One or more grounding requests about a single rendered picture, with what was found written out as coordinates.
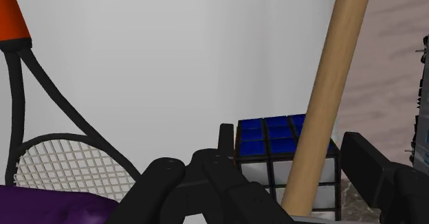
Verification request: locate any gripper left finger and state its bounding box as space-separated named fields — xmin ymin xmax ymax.
xmin=106 ymin=123 xmax=295 ymax=224

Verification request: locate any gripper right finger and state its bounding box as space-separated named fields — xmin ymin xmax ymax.
xmin=340 ymin=131 xmax=429 ymax=224

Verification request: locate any wooden baseball bat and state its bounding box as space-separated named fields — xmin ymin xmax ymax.
xmin=280 ymin=0 xmax=375 ymax=217

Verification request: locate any orange handled black tennis racket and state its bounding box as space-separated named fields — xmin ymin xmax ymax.
xmin=0 ymin=0 xmax=142 ymax=203

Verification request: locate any dark grey furniture piece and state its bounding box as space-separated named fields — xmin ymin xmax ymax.
xmin=404 ymin=34 xmax=429 ymax=175

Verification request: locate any blue white puzzle cube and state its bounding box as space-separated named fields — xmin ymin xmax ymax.
xmin=234 ymin=113 xmax=342 ymax=221

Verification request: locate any purple cushion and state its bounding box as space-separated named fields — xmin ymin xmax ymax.
xmin=0 ymin=183 xmax=120 ymax=224

